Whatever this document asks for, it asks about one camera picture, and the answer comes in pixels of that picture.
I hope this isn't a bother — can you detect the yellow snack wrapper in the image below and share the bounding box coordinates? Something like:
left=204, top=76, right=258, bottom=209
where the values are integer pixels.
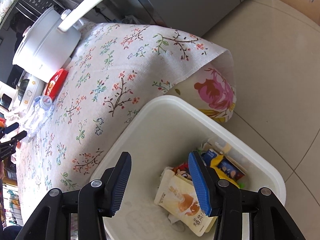
left=209, top=154, right=245, bottom=183

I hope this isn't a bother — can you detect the beige snack bag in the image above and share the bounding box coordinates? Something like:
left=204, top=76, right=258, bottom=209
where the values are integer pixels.
left=154, top=174, right=216, bottom=237

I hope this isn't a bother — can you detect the white plastic trash bin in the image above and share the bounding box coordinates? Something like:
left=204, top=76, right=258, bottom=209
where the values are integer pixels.
left=92, top=95, right=286, bottom=239

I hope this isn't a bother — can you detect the clear plastic water bottle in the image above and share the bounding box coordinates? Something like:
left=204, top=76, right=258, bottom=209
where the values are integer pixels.
left=23, top=95, right=53, bottom=140

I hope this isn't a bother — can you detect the ceramic bowl with pattern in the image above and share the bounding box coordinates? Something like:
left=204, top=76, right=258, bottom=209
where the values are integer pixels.
left=17, top=75, right=46, bottom=112

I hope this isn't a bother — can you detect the red snack packet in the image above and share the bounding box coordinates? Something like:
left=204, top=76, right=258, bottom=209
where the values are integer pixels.
left=44, top=68, right=68, bottom=101

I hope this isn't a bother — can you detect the pink floral under cloth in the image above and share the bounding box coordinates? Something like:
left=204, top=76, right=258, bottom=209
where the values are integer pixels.
left=169, top=64, right=236, bottom=123

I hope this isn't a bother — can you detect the white electric cooking pot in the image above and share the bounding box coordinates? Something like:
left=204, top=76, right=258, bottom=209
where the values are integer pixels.
left=12, top=0, right=103, bottom=83

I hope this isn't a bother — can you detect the floral tablecloth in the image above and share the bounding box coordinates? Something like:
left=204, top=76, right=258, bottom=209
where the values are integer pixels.
left=16, top=23, right=236, bottom=221

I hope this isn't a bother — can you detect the black microwave oven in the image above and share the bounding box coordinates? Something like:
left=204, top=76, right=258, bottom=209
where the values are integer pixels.
left=1, top=0, right=65, bottom=88

